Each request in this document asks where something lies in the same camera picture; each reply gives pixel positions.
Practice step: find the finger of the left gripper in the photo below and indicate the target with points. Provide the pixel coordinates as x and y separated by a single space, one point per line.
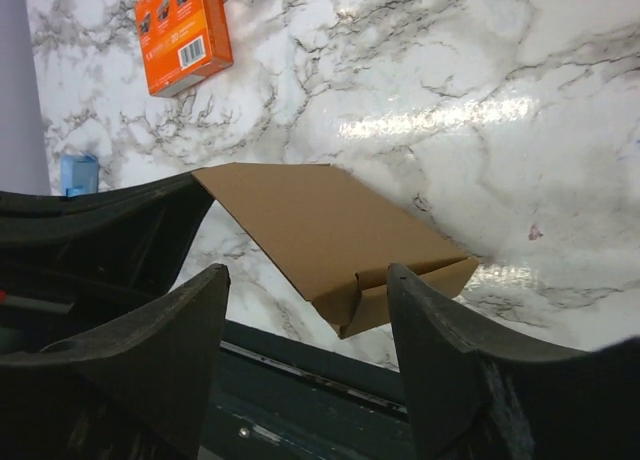
126 244

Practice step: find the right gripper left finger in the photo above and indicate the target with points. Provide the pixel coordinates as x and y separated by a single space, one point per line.
135 387

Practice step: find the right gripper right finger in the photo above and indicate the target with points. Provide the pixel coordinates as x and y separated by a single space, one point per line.
475 389

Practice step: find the brown cardboard box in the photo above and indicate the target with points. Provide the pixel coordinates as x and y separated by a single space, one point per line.
334 238

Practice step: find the orange product box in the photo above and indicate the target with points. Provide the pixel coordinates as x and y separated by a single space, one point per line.
183 42

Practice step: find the blue flat packet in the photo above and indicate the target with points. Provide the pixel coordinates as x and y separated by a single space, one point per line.
79 175

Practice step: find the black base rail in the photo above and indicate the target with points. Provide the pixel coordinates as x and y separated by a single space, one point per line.
275 398

